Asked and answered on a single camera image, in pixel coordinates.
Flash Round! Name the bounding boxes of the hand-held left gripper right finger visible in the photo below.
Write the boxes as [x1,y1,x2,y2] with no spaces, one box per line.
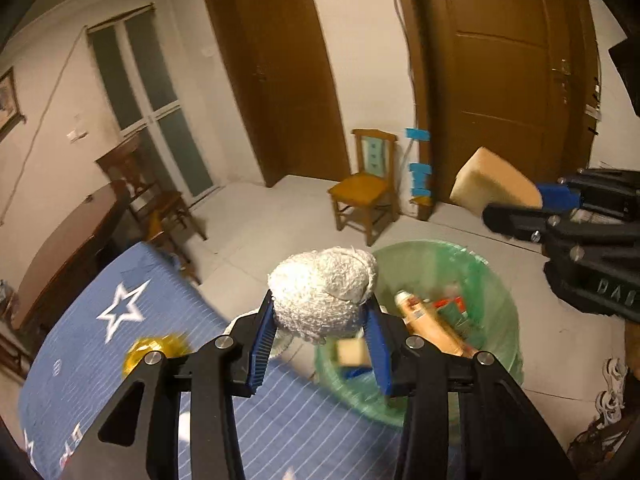
[364,307,576,480]

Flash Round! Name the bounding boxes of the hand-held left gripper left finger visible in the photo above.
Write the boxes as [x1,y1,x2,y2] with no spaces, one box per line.
[60,292,277,480]

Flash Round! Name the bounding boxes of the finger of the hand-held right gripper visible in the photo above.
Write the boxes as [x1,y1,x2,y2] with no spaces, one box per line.
[482,203,586,261]
[536,169,640,213]

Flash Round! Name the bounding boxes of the tan sponge block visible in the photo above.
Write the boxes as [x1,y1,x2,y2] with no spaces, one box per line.
[449,146,543,213]

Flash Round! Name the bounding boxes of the bin with green bag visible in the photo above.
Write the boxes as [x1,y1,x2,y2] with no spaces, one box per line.
[314,240,525,428]

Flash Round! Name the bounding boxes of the white fluffy sock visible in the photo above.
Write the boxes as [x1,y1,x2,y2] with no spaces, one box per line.
[267,245,378,343]

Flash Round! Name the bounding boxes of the small red box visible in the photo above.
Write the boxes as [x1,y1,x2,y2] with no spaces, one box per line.
[434,297,471,333]

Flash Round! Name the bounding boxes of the tan cardboard piece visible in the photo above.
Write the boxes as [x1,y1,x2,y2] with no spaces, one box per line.
[337,339,371,367]

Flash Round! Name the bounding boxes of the stick with blue tape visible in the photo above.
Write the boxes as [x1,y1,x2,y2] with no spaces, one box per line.
[405,127,433,221]

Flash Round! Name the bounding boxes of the yellow foil wrapper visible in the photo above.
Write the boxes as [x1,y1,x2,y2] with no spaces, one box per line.
[124,337,193,376]

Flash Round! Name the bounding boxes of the wide brown door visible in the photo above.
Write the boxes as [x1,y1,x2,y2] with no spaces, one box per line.
[387,0,603,223]

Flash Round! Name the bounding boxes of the light wooden chair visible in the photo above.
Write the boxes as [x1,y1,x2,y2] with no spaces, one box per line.
[327,128,401,246]

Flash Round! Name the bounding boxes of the dark wooden chair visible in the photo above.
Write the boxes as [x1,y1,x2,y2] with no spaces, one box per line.
[95,132,208,283]

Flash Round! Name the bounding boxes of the dark wooden table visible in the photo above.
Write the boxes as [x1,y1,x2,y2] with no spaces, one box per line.
[10,180,132,331]

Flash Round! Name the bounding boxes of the frosted glass door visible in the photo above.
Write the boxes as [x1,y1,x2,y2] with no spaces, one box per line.
[86,4,221,201]

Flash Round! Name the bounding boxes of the narrow brown door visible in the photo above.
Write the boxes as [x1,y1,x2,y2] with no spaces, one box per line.
[196,0,351,188]

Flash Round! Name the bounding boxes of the wall cable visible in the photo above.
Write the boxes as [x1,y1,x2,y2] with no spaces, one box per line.
[0,27,88,221]

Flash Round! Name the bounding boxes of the framed wall picture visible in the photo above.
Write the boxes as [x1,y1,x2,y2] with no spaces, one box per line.
[0,67,26,133]

